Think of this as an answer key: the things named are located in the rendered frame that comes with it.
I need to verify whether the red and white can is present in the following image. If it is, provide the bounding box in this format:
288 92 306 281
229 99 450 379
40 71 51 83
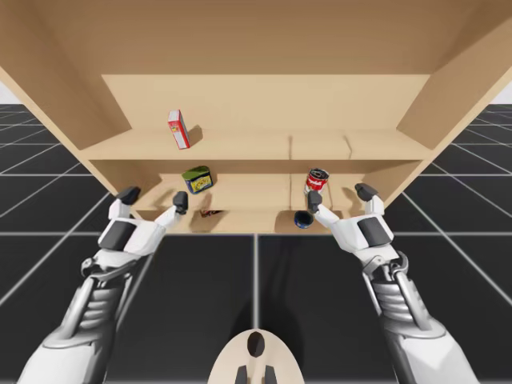
306 167 330 198

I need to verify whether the pale wooden shelf unit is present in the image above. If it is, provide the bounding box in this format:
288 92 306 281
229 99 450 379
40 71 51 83
0 0 512 235

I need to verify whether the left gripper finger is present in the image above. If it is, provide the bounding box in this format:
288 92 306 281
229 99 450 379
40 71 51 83
154 190 190 230
108 186 142 221

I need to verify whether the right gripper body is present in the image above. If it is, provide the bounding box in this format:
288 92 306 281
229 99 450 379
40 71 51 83
326 213 394 253

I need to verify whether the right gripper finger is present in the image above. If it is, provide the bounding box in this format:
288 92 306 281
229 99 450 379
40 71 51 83
306 190 341 230
354 182 386 215

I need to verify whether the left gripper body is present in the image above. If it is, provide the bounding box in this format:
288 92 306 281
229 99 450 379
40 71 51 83
98 217 166 255

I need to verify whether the blue flat can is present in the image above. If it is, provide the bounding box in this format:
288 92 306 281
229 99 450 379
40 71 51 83
293 210 315 231

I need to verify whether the red and white carton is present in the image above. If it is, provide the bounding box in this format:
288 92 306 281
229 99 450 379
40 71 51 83
167 110 190 150

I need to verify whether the green and blue rectangular can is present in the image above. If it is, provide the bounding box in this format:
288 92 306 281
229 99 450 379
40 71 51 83
182 166 216 195

